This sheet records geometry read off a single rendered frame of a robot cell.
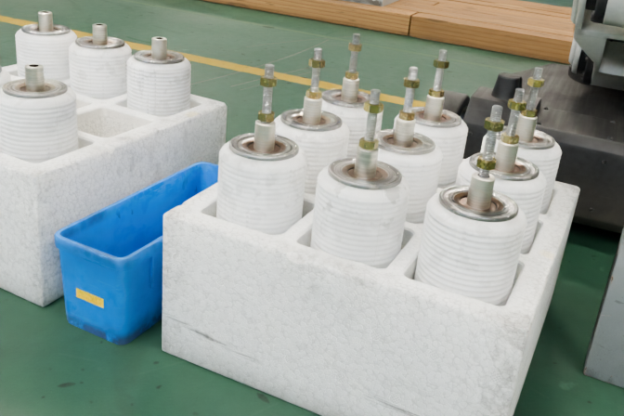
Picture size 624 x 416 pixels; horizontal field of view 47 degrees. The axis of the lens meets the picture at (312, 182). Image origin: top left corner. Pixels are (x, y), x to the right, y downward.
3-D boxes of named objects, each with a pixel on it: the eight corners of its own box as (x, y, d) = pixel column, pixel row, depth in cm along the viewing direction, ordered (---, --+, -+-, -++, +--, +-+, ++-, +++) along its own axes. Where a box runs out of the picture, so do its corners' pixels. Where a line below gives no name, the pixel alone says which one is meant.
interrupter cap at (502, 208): (510, 232, 64) (512, 226, 64) (429, 212, 67) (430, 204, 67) (523, 202, 71) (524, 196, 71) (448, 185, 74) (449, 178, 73)
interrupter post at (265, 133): (260, 145, 79) (262, 116, 78) (279, 149, 78) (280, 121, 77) (248, 150, 77) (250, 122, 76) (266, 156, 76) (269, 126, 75)
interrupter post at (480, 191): (487, 214, 68) (494, 183, 66) (462, 208, 68) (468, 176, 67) (492, 205, 70) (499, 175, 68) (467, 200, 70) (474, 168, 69)
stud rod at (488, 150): (489, 183, 68) (505, 107, 65) (483, 185, 67) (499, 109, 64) (481, 179, 69) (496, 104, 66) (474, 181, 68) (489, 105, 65)
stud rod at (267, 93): (269, 136, 76) (274, 66, 74) (260, 135, 76) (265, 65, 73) (269, 132, 77) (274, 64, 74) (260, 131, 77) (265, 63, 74)
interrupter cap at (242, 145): (253, 133, 82) (253, 127, 82) (311, 149, 79) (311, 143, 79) (214, 150, 76) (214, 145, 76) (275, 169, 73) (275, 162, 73)
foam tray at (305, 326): (306, 227, 117) (317, 122, 110) (551, 301, 102) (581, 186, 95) (160, 351, 84) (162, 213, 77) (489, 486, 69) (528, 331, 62)
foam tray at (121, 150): (55, 149, 137) (50, 56, 130) (223, 204, 122) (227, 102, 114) (-150, 220, 105) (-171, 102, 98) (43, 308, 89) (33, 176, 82)
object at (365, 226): (287, 310, 82) (300, 162, 74) (356, 292, 86) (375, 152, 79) (332, 357, 74) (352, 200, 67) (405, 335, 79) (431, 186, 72)
